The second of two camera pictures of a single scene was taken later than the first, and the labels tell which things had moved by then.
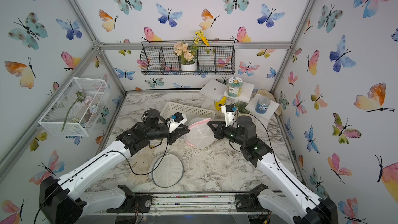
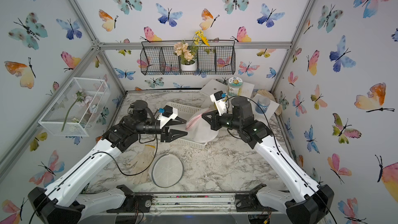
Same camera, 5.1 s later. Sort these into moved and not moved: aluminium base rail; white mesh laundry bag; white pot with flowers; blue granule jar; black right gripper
Moved: black right gripper
Not moved: aluminium base rail; white mesh laundry bag; white pot with flowers; blue granule jar
